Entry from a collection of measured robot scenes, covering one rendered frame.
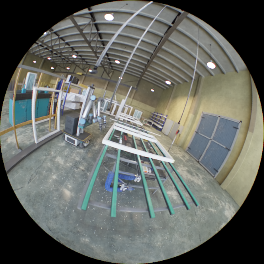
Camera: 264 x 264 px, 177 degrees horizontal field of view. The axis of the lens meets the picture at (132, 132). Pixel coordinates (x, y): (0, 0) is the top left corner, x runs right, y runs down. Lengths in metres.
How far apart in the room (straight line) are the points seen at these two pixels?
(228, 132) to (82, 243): 7.54
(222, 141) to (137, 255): 6.79
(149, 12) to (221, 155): 10.30
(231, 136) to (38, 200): 8.03
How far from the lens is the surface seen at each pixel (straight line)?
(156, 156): 1.65
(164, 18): 7.64
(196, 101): 9.57
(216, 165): 6.75
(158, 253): 1.89
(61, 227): 1.61
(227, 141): 6.78
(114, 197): 0.80
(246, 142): 6.18
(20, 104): 4.03
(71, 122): 2.62
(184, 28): 7.74
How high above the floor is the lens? 1.56
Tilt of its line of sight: 15 degrees down
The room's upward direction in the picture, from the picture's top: 22 degrees clockwise
